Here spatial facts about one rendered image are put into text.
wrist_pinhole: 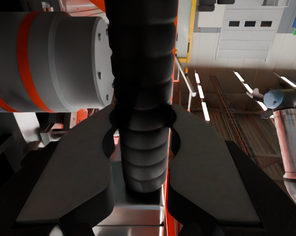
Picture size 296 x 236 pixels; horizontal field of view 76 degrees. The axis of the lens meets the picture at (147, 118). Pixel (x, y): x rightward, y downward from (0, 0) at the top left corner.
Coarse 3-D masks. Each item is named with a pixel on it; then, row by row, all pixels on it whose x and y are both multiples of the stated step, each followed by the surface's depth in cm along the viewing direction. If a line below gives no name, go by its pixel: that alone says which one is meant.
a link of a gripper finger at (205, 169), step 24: (168, 120) 12; (192, 120) 10; (192, 144) 8; (216, 144) 8; (192, 168) 7; (216, 168) 7; (168, 192) 7; (192, 192) 6; (216, 192) 6; (240, 192) 6; (192, 216) 6; (216, 216) 6; (240, 216) 6
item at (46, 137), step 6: (48, 126) 38; (54, 126) 39; (42, 132) 36; (48, 132) 36; (54, 132) 37; (60, 132) 37; (66, 132) 37; (42, 138) 37; (48, 138) 37; (54, 138) 37
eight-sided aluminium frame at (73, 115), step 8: (40, 0) 44; (48, 0) 44; (56, 0) 44; (64, 0) 46; (40, 8) 44; (48, 8) 47; (56, 8) 44; (64, 8) 47; (72, 112) 51; (48, 120) 50; (56, 120) 51; (64, 120) 50; (72, 120) 51
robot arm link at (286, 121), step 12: (264, 96) 81; (276, 96) 75; (288, 96) 75; (276, 108) 77; (288, 108) 74; (276, 120) 77; (288, 120) 74; (288, 132) 73; (288, 144) 73; (288, 156) 73; (288, 168) 73; (288, 180) 72
